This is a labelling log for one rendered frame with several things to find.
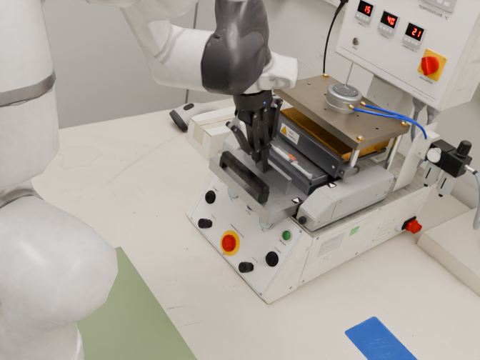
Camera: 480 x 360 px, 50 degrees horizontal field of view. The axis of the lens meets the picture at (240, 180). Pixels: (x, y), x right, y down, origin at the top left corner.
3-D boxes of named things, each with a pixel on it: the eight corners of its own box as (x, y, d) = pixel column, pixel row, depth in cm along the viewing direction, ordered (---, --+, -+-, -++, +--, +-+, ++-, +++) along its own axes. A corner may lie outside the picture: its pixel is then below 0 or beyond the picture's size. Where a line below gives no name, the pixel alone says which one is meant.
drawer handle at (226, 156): (226, 163, 116) (228, 148, 114) (267, 201, 107) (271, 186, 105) (218, 166, 115) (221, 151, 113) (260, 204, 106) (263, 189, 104)
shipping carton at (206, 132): (233, 128, 172) (237, 105, 167) (255, 148, 164) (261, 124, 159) (184, 139, 162) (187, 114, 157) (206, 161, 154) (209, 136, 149)
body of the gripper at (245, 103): (256, 63, 99) (261, 101, 106) (221, 83, 96) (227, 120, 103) (281, 81, 94) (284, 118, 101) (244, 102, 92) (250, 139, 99)
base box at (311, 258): (326, 164, 163) (341, 118, 153) (422, 237, 142) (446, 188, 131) (185, 215, 133) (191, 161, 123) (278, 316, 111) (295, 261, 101)
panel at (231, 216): (188, 218, 132) (223, 157, 126) (262, 298, 114) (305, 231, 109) (183, 218, 130) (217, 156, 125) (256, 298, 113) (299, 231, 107)
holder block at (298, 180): (300, 133, 132) (302, 125, 131) (356, 176, 120) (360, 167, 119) (250, 148, 123) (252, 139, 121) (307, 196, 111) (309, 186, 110)
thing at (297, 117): (325, 111, 134) (335, 78, 128) (391, 155, 121) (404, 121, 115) (276, 124, 124) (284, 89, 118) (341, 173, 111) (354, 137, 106)
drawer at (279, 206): (298, 143, 136) (306, 117, 131) (360, 189, 123) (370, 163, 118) (207, 171, 119) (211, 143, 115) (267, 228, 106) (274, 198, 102)
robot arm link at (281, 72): (213, 58, 92) (218, 82, 96) (256, 90, 85) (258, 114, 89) (267, 29, 96) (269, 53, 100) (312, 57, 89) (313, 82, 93)
